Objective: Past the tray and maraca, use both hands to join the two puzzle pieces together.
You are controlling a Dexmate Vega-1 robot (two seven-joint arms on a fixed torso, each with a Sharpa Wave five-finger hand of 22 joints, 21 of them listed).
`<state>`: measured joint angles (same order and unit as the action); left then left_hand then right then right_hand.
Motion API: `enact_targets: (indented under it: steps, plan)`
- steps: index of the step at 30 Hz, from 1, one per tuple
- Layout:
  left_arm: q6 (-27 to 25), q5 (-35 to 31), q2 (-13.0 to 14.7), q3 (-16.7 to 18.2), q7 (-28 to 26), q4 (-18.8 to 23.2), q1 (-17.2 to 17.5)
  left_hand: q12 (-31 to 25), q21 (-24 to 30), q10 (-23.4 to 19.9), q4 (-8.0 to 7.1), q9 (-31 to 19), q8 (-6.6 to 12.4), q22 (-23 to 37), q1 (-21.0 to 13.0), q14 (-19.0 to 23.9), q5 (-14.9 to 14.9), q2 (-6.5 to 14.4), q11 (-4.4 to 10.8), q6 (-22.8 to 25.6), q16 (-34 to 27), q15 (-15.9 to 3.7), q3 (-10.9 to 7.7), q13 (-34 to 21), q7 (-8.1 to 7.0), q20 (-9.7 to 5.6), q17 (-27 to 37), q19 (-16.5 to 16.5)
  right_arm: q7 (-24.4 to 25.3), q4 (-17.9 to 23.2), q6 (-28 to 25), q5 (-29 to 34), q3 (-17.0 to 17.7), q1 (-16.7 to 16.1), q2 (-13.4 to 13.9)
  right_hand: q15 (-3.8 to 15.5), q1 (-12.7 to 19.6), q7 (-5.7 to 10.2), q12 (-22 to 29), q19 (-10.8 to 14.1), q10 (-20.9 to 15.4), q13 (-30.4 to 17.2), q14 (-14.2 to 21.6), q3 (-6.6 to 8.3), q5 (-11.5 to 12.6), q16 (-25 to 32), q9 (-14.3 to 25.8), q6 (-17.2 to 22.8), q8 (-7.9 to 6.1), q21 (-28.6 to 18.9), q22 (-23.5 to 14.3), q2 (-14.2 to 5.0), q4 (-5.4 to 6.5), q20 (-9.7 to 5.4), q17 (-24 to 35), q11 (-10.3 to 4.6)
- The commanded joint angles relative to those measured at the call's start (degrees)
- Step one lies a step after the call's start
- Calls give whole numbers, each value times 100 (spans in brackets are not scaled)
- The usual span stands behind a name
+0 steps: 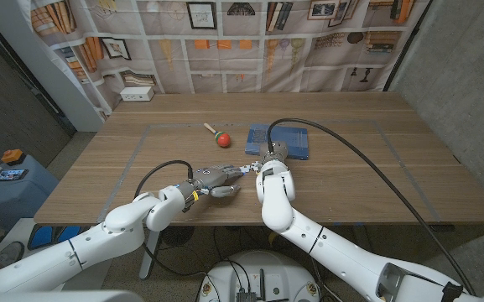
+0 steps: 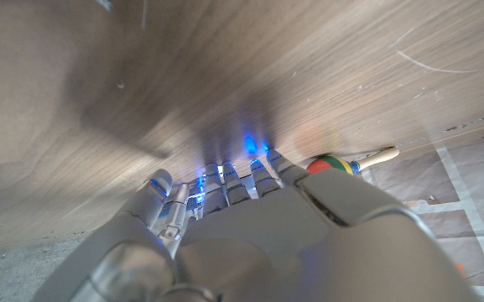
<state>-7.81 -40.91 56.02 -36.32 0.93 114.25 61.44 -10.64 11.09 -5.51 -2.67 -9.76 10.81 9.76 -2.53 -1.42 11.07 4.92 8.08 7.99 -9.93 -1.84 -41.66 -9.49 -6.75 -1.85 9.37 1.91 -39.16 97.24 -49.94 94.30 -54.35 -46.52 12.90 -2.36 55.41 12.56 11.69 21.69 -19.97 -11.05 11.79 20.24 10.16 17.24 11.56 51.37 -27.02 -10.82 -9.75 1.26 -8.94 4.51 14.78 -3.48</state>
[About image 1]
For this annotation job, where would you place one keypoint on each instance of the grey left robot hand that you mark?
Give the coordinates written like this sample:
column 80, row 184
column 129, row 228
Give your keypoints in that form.
column 216, row 176

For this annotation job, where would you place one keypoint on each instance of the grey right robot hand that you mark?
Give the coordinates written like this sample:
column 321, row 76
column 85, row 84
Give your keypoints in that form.
column 274, row 152

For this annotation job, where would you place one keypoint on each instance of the colourful striped wooden maraca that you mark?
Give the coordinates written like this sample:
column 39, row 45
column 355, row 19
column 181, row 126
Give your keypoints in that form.
column 223, row 139

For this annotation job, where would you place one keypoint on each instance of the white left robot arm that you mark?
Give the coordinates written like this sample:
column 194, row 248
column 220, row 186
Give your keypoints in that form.
column 120, row 226

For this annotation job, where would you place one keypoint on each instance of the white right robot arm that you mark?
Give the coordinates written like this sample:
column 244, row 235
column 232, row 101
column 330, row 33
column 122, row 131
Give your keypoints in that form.
column 275, row 197

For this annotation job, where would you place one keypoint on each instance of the blue flat tray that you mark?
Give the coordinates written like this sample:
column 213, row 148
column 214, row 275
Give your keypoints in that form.
column 296, row 142

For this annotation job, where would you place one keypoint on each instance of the black round floor object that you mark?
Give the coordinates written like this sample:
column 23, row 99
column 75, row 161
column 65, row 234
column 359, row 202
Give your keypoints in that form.
column 177, row 235

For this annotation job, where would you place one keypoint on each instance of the printed bookshelf backdrop cloth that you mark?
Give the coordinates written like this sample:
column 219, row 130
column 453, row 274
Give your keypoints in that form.
column 233, row 63

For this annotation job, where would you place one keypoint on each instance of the white table leg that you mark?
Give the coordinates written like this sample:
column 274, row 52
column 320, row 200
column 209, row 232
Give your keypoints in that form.
column 148, row 256

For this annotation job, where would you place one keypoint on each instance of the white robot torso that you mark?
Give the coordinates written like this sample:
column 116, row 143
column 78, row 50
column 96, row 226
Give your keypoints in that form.
column 266, row 268

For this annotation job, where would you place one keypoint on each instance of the white power outlet box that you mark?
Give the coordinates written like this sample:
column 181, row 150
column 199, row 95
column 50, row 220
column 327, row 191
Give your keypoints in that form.
column 136, row 94

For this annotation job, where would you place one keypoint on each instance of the black backdrop pole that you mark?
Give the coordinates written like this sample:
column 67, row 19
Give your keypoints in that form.
column 405, row 50

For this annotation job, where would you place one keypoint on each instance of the white pillar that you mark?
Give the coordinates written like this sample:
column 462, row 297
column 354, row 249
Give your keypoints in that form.
column 48, row 71

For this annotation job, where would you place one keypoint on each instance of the blue grey cabinet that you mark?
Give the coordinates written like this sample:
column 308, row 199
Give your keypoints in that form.
column 15, row 197

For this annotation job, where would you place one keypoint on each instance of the orange and black block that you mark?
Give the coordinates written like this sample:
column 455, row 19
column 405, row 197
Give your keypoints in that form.
column 13, row 157

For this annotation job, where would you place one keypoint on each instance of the black smartphone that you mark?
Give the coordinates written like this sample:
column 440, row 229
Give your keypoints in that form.
column 11, row 174

